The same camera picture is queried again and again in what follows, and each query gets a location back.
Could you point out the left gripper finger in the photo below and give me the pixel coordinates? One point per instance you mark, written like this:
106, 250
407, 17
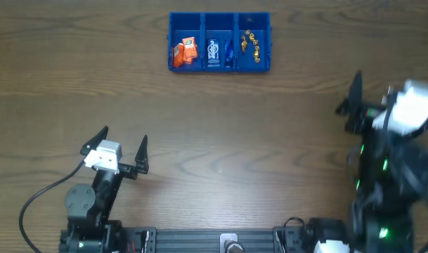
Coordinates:
94, 141
142, 158

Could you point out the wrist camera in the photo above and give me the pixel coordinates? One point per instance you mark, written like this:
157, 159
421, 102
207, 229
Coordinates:
408, 107
106, 154

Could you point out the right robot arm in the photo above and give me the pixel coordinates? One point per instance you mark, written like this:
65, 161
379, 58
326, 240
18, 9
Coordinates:
393, 182

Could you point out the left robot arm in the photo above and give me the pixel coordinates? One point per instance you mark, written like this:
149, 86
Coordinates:
80, 200

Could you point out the blue candy pack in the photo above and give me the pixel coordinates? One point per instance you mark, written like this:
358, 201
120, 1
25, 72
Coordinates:
214, 52
228, 52

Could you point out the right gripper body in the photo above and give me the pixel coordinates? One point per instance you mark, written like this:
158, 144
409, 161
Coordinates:
361, 117

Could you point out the mounting rail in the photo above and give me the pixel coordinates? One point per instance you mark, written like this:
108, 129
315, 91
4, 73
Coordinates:
192, 240

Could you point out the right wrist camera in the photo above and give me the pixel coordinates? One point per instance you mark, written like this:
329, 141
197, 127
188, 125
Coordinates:
408, 107

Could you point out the blue tray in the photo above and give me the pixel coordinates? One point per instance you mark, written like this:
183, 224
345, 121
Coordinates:
219, 21

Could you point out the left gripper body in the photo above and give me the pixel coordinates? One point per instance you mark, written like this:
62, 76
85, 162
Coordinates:
128, 170

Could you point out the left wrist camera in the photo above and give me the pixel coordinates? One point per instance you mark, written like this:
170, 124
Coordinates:
106, 154

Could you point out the gold wrapped candy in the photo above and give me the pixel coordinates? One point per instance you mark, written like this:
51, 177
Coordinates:
253, 38
244, 43
256, 54

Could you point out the orange candy box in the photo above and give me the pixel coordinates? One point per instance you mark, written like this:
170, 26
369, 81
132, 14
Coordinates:
189, 48
178, 56

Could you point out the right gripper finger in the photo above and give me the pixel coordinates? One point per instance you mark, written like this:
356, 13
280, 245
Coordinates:
356, 95

